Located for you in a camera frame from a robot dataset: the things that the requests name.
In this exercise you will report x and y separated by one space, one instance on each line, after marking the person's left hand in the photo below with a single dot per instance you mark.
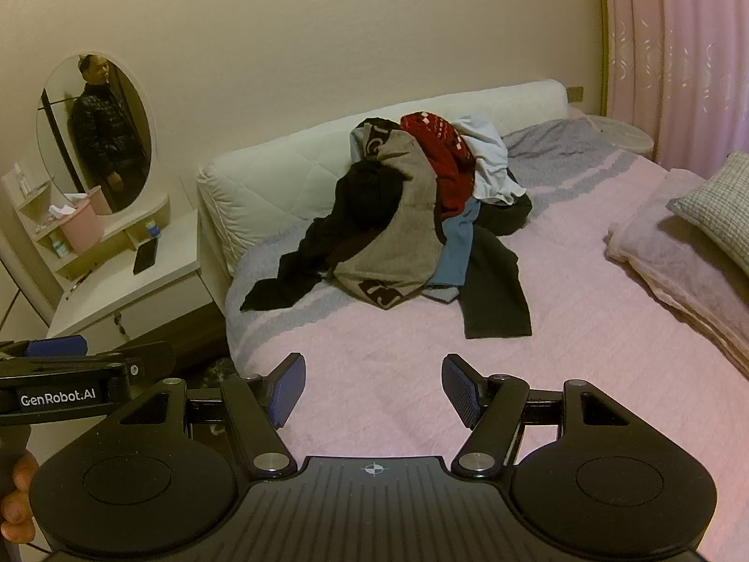
16 503

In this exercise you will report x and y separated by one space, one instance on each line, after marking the black phone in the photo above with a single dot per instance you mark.
145 257

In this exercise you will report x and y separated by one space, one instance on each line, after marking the pink curtain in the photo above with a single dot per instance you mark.
673 41

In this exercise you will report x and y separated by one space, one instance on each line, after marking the white jar blue lid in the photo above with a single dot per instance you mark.
152 229

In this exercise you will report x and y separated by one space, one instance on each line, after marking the dark grey garment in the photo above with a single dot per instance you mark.
497 281

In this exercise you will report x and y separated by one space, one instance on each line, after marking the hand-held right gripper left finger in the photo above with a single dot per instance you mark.
289 389

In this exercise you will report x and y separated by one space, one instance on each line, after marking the pink waste bin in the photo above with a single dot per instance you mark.
82 228

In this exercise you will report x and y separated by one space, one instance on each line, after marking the white vanity dresser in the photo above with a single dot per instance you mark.
169 246

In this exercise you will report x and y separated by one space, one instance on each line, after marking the wall socket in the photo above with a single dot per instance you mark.
576 92

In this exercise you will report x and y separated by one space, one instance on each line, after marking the blue garment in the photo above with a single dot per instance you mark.
456 252

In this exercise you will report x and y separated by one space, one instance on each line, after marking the red patterned sweater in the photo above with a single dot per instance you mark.
444 158

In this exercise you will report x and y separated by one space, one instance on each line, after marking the clear plastic bottle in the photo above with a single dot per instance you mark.
23 181

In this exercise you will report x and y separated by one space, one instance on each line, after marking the white padded headboard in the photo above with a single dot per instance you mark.
281 175

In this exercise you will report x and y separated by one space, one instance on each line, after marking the oval vanity mirror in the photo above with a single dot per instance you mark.
52 129

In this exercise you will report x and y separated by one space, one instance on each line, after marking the white shirt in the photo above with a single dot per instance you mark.
488 158

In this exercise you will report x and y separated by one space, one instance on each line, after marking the round white nightstand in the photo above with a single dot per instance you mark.
626 134

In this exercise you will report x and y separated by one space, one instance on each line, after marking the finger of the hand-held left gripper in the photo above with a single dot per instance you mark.
55 345

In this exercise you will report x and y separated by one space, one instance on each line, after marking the grey checked pillow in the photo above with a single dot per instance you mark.
720 205

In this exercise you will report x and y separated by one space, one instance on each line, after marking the small white bottle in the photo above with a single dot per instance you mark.
58 247

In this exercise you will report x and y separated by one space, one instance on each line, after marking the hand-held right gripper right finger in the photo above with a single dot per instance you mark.
459 389

